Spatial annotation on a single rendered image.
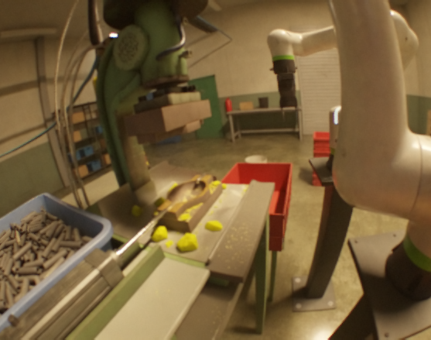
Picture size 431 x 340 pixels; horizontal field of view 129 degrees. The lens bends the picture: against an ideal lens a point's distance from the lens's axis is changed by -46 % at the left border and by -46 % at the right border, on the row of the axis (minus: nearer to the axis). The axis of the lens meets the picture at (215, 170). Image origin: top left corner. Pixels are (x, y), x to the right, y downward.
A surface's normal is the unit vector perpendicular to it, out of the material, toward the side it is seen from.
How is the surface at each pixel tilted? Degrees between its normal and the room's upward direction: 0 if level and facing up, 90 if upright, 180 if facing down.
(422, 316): 0
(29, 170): 90
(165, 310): 0
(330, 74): 90
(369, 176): 82
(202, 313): 0
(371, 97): 86
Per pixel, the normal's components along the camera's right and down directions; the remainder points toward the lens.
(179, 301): -0.15, -0.93
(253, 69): -0.39, 0.38
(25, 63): 0.91, 0.01
